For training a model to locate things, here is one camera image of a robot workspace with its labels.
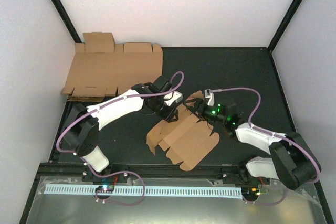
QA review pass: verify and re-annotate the brown cardboard box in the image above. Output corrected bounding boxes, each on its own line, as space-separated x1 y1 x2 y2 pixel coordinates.
146 104 220 172

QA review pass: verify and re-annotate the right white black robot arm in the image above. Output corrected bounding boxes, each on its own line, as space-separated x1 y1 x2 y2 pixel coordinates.
184 98 321 190

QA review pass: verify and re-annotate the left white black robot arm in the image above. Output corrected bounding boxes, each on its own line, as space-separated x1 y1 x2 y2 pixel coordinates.
56 76 183 182

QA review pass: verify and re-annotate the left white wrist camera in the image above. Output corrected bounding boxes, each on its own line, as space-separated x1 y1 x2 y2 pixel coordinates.
163 91 183 106

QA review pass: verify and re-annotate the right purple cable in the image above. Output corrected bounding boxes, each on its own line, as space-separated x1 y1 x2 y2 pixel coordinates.
209 87 321 206

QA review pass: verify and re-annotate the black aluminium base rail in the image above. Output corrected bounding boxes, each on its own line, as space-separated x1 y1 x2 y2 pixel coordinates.
36 163 269 185

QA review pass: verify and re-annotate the white slotted cable duct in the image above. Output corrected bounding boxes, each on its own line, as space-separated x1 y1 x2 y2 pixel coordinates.
44 184 242 199

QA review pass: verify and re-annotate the left black frame post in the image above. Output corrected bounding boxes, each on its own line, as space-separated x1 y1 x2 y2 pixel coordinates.
51 0 82 43

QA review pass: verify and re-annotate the black frame post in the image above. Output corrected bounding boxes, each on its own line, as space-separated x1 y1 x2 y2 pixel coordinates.
267 0 303 53
51 0 82 43

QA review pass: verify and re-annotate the right black frame post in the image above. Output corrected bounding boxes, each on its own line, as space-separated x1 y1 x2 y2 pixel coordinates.
267 0 303 53

